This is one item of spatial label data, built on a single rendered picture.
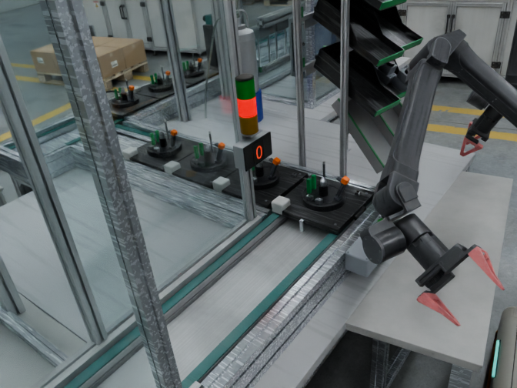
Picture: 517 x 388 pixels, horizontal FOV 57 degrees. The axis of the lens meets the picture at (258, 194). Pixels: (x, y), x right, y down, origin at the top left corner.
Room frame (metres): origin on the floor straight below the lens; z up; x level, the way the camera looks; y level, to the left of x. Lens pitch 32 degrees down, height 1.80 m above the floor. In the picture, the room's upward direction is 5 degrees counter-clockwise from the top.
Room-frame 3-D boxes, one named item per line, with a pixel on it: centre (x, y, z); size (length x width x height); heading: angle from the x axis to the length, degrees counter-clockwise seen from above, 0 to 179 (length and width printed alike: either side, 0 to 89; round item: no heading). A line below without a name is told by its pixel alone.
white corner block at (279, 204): (1.27, -0.07, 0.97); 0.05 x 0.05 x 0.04; 50
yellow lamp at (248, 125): (1.21, 0.01, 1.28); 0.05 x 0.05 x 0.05
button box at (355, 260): (1.08, -0.31, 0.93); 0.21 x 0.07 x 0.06; 140
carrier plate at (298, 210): (1.28, -0.21, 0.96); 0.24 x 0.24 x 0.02; 50
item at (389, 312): (1.26, -0.40, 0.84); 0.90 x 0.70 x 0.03; 149
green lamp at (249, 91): (1.21, 0.01, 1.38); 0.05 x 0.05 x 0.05
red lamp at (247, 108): (1.21, 0.01, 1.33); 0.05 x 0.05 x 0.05
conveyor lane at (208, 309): (1.07, 0.01, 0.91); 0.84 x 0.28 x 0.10; 140
